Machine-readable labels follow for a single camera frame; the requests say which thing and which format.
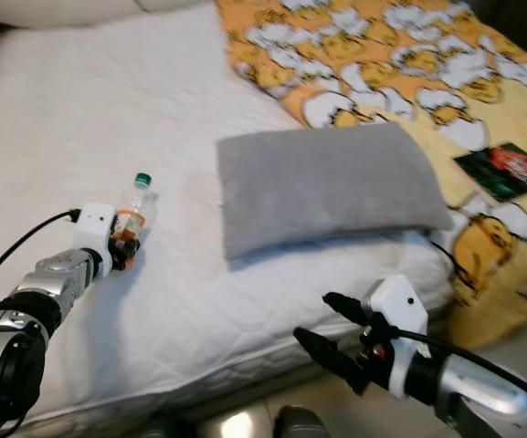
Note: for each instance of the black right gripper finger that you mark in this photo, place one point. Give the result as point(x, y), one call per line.
point(332, 358)
point(350, 308)

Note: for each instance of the clear plastic bottle green cap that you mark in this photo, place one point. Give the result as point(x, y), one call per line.
point(137, 205)

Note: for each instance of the grey pillow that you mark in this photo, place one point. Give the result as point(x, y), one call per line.
point(327, 187)

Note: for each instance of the orange cartoon print blanket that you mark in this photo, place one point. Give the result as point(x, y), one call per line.
point(400, 64)

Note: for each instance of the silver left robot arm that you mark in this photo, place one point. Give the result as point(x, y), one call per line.
point(16, 347)

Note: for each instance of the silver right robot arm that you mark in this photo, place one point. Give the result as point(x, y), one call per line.
point(482, 392)

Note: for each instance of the dark right robot foot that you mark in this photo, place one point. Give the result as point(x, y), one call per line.
point(300, 424)

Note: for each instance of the white quilted mattress pad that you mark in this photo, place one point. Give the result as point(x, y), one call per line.
point(99, 119)

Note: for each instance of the beige bolster pillow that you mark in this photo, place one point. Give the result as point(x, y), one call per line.
point(80, 9)

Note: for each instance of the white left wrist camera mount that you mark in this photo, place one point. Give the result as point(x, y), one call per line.
point(94, 228)

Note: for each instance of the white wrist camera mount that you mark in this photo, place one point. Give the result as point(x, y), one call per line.
point(395, 301)
point(94, 228)

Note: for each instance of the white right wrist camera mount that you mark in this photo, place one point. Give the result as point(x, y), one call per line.
point(395, 301)

